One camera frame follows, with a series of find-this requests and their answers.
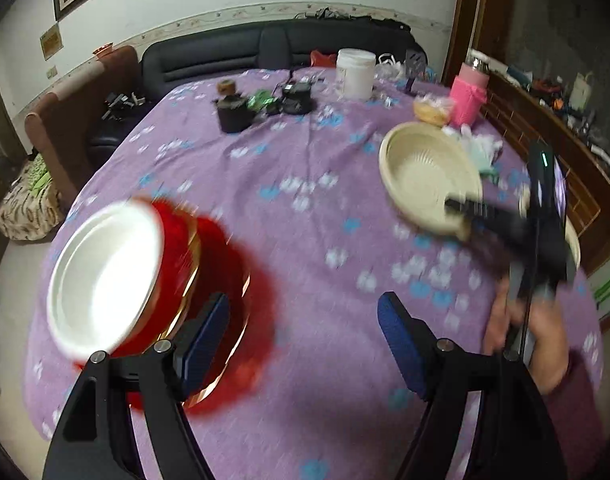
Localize black slotted spatula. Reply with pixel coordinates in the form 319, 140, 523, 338
404, 48, 429, 94

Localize wooden sideboard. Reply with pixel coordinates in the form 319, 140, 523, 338
480, 50, 610, 313

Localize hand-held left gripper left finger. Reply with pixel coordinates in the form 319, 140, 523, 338
42, 292, 231, 480

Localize green packet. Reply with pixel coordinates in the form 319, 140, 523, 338
247, 88, 281, 114

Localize gold wall plaque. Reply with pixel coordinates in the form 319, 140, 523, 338
38, 25, 64, 59

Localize bottle in pink knit sleeve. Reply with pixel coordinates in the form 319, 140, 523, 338
449, 50, 488, 129

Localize black cylindrical container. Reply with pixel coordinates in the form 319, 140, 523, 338
214, 95, 256, 135

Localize person's right hand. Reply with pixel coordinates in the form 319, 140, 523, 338
483, 281, 570, 396

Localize purple floral tablecloth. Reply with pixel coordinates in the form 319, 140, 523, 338
22, 66, 603, 480

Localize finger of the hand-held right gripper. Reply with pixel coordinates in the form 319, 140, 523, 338
444, 198, 529, 247

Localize patterned cushion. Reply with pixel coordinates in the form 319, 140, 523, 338
0, 152, 62, 242

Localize brown armchair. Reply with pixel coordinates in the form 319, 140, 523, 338
24, 45, 142, 212

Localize white paper bowl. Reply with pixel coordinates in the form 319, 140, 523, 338
46, 201, 166, 363

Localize crumpled white tissue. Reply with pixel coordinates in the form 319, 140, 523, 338
442, 124, 504, 182

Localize black round device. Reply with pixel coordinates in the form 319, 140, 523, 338
280, 82, 315, 115

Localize white plastic jar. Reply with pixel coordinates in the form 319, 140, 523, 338
335, 48, 376, 101

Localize black gadgets on armchair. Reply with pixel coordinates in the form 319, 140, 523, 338
102, 90, 147, 121

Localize bagged bread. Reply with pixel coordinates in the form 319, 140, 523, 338
413, 95, 456, 127

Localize red plate with round label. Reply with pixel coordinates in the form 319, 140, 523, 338
130, 215, 277, 417

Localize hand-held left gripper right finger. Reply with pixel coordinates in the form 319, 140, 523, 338
377, 291, 568, 480

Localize red glass bowl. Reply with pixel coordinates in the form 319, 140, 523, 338
118, 199, 202, 361

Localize person's right forearm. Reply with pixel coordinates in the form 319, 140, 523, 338
539, 350, 606, 480

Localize black leather sofa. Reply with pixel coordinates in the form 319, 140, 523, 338
141, 19, 429, 102

